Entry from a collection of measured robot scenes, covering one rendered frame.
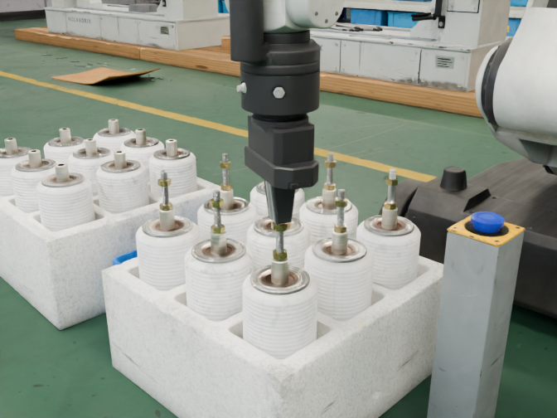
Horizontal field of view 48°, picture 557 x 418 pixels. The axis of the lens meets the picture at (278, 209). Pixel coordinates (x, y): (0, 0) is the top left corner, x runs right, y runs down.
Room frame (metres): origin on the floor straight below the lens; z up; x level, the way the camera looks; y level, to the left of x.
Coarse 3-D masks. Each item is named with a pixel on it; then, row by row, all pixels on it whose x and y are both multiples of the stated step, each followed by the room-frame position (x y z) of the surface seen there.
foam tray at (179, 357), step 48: (144, 288) 0.80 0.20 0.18; (384, 288) 0.80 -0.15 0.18; (432, 288) 0.82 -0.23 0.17; (144, 336) 0.79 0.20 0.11; (192, 336) 0.70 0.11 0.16; (240, 336) 0.72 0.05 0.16; (336, 336) 0.68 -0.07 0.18; (384, 336) 0.74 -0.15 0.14; (432, 336) 0.83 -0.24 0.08; (144, 384) 0.79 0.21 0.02; (192, 384) 0.71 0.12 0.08; (240, 384) 0.64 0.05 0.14; (288, 384) 0.60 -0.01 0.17; (336, 384) 0.66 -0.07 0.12; (384, 384) 0.74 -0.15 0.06
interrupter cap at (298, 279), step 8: (256, 272) 0.71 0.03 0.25; (264, 272) 0.71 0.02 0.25; (288, 272) 0.71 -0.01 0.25; (296, 272) 0.71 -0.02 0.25; (304, 272) 0.71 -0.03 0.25; (256, 280) 0.69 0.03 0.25; (264, 280) 0.69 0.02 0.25; (288, 280) 0.70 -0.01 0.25; (296, 280) 0.69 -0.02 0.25; (304, 280) 0.69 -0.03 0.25; (256, 288) 0.67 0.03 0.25; (264, 288) 0.67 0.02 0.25; (272, 288) 0.67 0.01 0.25; (280, 288) 0.67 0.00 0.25; (288, 288) 0.67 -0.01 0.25; (296, 288) 0.67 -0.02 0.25; (304, 288) 0.68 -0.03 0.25
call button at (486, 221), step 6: (474, 216) 0.72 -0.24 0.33; (480, 216) 0.72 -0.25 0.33; (486, 216) 0.72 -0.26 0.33; (492, 216) 0.72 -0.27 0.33; (498, 216) 0.72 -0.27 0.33; (474, 222) 0.71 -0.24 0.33; (480, 222) 0.70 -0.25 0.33; (486, 222) 0.70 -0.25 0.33; (492, 222) 0.70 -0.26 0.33; (498, 222) 0.70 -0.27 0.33; (474, 228) 0.71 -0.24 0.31; (480, 228) 0.71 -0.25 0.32; (486, 228) 0.70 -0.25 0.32; (492, 228) 0.70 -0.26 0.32; (498, 228) 0.70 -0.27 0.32
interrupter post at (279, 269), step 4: (272, 260) 0.69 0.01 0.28; (276, 260) 0.69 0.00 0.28; (280, 260) 0.69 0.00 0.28; (284, 260) 0.69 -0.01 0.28; (272, 264) 0.69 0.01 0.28; (276, 264) 0.69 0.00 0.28; (280, 264) 0.69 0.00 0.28; (284, 264) 0.69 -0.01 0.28; (272, 268) 0.69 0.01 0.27; (276, 268) 0.69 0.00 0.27; (280, 268) 0.69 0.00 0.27; (284, 268) 0.69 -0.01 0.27; (272, 272) 0.69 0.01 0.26; (276, 272) 0.69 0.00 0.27; (280, 272) 0.69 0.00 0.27; (284, 272) 0.69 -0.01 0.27; (272, 276) 0.69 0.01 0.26; (276, 276) 0.69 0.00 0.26; (280, 276) 0.69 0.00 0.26; (284, 276) 0.69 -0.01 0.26; (272, 280) 0.69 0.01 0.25; (276, 280) 0.69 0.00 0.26; (280, 280) 0.69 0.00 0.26; (284, 280) 0.69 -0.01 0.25
